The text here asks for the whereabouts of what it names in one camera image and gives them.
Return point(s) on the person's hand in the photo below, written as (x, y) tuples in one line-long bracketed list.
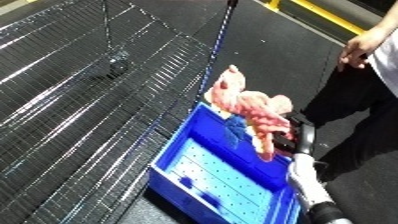
[(358, 46)]

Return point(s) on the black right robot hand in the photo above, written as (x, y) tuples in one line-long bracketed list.
[(291, 141)]

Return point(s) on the pink soft toy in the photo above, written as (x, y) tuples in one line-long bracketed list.
[(254, 108)]

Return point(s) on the pale right robot arm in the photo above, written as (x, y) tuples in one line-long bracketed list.
[(308, 180)]

